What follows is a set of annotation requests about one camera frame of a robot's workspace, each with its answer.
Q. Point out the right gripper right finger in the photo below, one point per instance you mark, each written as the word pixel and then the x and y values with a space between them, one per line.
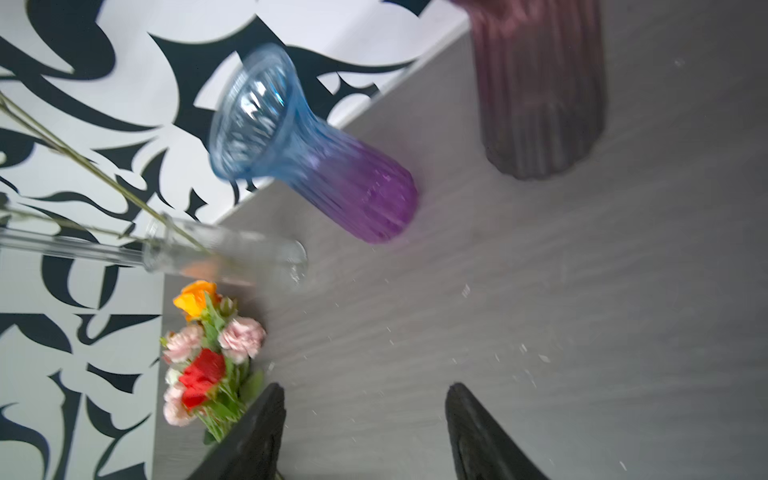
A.
pixel 481 448

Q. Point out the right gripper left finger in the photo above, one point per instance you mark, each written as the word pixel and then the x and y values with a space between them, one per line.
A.
pixel 251 449

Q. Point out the pink spray roses bunch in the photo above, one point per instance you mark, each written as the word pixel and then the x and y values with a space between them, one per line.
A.
pixel 239 340

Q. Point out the red rose stem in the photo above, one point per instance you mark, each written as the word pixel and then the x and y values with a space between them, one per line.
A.
pixel 200 377

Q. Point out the clear glass vase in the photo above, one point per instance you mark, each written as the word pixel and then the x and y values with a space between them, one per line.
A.
pixel 189 249

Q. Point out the blue purple glass vase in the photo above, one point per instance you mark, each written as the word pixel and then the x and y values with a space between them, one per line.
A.
pixel 264 127

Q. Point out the blue rose stem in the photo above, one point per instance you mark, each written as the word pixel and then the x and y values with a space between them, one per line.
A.
pixel 22 118

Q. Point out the dark pink glass vase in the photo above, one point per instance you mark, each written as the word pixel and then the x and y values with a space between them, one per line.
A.
pixel 541 81

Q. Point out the orange rose stem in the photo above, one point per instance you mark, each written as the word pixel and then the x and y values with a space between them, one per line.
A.
pixel 194 298

